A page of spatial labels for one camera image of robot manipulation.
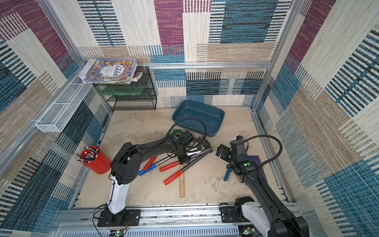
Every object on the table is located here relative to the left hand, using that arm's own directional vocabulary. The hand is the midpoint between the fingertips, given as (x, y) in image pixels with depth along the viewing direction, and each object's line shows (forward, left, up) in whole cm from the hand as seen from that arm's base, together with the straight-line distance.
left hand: (188, 159), depth 92 cm
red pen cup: (-3, +52, +9) cm, 53 cm away
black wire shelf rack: (+48, +32, +5) cm, 58 cm away
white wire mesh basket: (+5, +61, +33) cm, 70 cm away
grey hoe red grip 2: (-13, +10, +2) cm, 17 cm away
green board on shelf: (+41, +34, +22) cm, 58 cm away
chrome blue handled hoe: (-3, -1, +12) cm, 13 cm away
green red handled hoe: (+21, +9, +1) cm, 23 cm away
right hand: (-1, -22, +9) cm, 23 cm away
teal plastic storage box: (+33, -19, +2) cm, 38 cm away
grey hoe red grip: (+6, -11, +3) cm, 13 cm away
